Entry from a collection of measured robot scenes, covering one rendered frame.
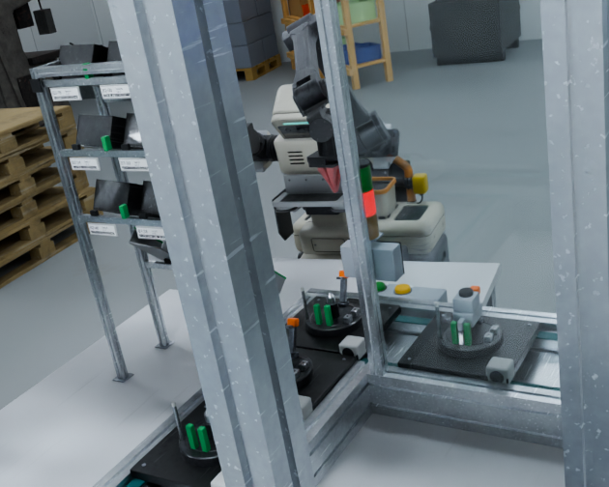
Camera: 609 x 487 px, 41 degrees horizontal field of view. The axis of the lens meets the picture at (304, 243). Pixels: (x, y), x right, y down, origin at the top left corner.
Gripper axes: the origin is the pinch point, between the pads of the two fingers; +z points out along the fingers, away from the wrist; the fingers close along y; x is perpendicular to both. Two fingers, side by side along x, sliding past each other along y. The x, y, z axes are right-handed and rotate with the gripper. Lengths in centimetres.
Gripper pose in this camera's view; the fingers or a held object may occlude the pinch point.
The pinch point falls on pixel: (335, 188)
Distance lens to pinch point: 203.3
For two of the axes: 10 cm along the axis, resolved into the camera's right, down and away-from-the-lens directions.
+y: 8.5, 0.5, -5.3
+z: 1.5, 9.3, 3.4
